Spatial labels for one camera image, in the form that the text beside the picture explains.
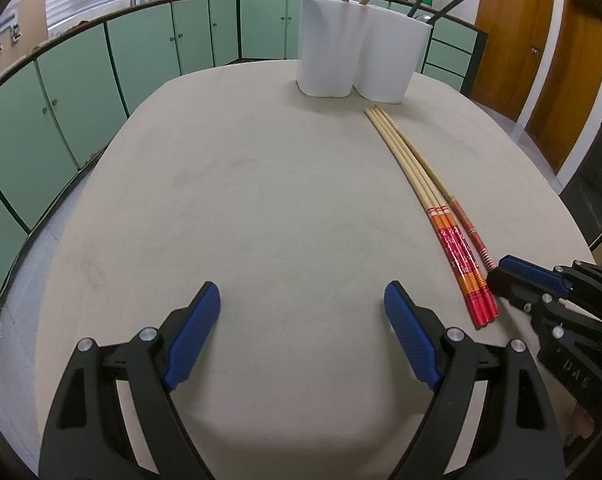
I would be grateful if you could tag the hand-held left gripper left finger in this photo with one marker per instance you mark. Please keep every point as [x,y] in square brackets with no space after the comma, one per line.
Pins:
[191,335]

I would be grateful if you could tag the green base cabinet run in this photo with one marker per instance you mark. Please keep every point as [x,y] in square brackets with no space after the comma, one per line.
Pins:
[11,135]

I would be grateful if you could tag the white two-compartment utensil holder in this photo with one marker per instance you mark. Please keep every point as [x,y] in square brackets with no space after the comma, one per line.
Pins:
[331,45]

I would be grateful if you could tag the red striped thin chopstick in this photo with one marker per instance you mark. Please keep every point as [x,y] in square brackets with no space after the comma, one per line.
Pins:
[468,225]

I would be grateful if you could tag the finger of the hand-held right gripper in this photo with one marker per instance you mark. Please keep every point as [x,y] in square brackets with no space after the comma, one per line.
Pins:
[531,269]
[511,287]

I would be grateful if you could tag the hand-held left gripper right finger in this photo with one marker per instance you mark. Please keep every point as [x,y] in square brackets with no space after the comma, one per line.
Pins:
[411,335]

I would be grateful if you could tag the wooden door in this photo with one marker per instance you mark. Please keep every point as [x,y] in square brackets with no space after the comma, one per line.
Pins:
[511,35]
[571,85]

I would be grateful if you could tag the black cabinet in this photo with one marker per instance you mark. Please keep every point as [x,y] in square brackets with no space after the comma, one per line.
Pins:
[596,185]

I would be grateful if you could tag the white mounted device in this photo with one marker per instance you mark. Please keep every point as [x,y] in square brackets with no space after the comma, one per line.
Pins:
[6,22]

